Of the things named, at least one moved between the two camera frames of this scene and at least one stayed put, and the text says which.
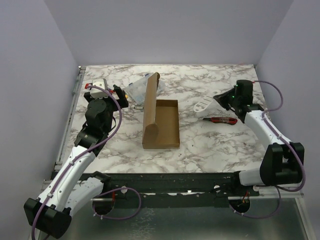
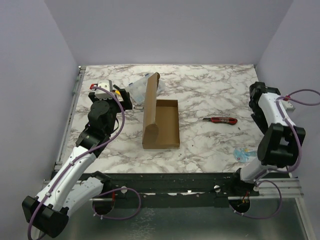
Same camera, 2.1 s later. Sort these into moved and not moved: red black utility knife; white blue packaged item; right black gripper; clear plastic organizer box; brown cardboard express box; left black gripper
Moved: white blue packaged item; right black gripper
Not moved: red black utility knife; left black gripper; clear plastic organizer box; brown cardboard express box
